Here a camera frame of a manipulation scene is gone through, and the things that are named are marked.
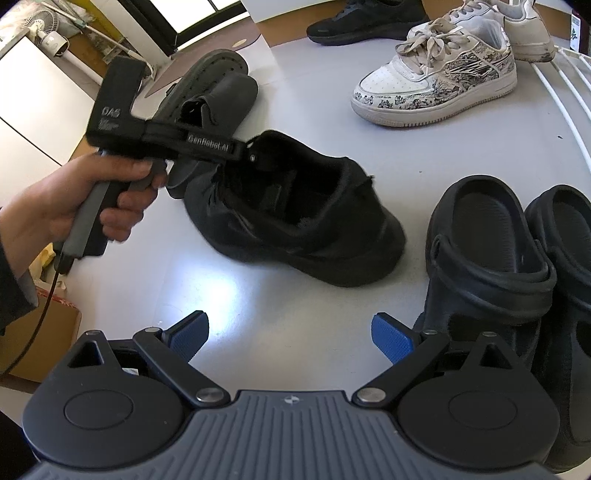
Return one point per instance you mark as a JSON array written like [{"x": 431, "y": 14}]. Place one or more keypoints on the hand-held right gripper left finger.
[{"x": 189, "y": 337}]

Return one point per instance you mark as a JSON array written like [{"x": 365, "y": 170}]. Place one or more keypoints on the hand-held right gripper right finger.
[{"x": 392, "y": 339}]

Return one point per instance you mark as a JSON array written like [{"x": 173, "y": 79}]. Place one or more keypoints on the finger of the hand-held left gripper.
[{"x": 253, "y": 152}]

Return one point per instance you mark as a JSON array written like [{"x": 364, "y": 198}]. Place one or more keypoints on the black slip-on mule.
[
  {"x": 231, "y": 99},
  {"x": 207, "y": 74}
]

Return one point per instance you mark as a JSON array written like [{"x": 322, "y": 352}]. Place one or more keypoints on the black lace-up sneaker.
[
  {"x": 323, "y": 230},
  {"x": 364, "y": 23}
]

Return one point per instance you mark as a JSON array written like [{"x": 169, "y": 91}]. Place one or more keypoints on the white sneaker black print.
[{"x": 434, "y": 87}]

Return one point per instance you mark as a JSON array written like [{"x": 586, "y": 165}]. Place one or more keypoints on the plain white sneaker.
[{"x": 526, "y": 32}]

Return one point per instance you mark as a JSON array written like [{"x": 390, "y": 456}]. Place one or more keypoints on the white shoe rack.
[{"x": 577, "y": 53}]

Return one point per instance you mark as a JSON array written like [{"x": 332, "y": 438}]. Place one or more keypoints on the person's left forearm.
[{"x": 14, "y": 295}]

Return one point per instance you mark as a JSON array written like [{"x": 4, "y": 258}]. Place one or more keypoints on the person's left hand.
[{"x": 51, "y": 203}]

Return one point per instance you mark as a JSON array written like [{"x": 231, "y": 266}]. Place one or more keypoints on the white mop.
[{"x": 92, "y": 32}]

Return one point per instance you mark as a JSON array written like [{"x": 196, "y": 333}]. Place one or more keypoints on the white side cabinet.
[{"x": 32, "y": 101}]

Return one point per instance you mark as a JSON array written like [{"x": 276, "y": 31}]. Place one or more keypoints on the black framed glass door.
[{"x": 166, "y": 27}]

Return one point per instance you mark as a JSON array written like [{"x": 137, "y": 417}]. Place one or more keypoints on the brown door mat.
[{"x": 258, "y": 37}]

